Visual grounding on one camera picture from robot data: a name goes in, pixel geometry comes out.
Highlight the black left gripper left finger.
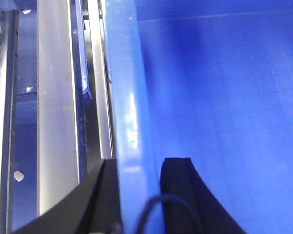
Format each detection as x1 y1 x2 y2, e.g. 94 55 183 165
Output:
15 159 123 234

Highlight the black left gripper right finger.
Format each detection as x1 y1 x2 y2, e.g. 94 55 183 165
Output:
160 158 245 234

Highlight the stainless steel shelf rail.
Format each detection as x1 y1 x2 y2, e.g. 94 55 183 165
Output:
37 0 80 215

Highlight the thin black cable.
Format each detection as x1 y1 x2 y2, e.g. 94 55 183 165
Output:
134 193 198 234

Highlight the large blue plastic bin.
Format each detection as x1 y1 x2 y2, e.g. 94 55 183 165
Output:
103 0 293 234

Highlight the black shelf divider rail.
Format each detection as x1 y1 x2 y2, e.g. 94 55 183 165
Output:
87 0 114 159

